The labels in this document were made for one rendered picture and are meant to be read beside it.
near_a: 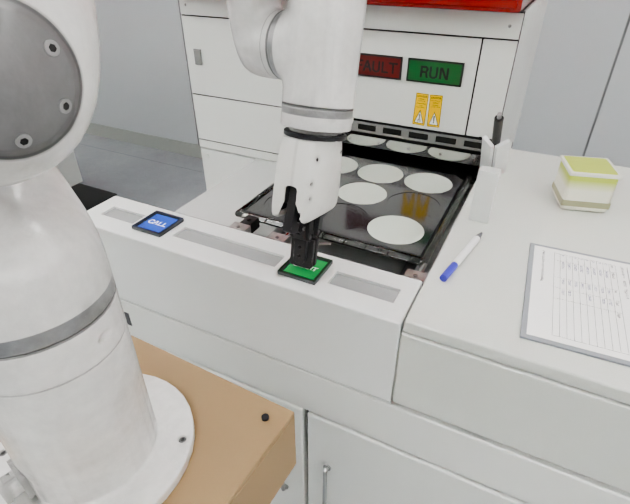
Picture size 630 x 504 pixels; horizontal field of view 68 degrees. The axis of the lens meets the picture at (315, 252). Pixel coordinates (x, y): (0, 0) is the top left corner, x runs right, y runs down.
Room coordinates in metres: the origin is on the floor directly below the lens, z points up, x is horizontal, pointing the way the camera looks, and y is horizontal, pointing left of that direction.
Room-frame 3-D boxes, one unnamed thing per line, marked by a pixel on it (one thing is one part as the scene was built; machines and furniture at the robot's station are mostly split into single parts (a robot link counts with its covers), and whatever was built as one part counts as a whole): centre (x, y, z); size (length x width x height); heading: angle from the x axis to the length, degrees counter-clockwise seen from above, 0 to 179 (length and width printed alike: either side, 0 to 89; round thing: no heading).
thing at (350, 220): (0.87, -0.10, 0.90); 0.34 x 0.34 x 0.01; 63
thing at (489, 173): (0.66, -0.27, 1.03); 0.06 x 0.04 x 0.13; 153
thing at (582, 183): (0.70, -0.44, 1.00); 0.07 x 0.07 x 0.07; 78
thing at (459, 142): (1.07, -0.18, 0.96); 0.44 x 0.01 x 0.02; 63
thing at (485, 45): (1.15, -0.03, 1.02); 0.82 x 0.03 x 0.40; 63
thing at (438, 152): (1.06, -0.18, 0.89); 0.44 x 0.02 x 0.10; 63
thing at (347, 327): (0.57, 0.13, 0.89); 0.55 x 0.09 x 0.14; 63
